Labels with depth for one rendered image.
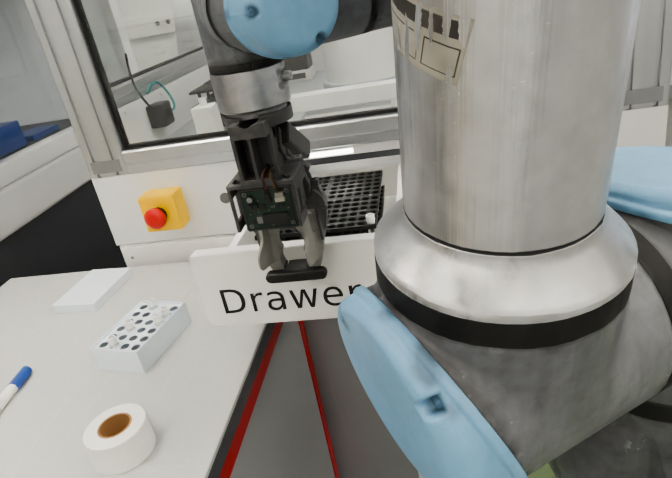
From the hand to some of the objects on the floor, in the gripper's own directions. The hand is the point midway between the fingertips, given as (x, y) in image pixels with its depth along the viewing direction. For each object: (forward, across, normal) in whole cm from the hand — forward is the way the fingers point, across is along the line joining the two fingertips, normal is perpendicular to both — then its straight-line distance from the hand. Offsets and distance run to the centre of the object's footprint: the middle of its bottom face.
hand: (298, 266), depth 66 cm
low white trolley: (+91, -41, +4) cm, 100 cm away
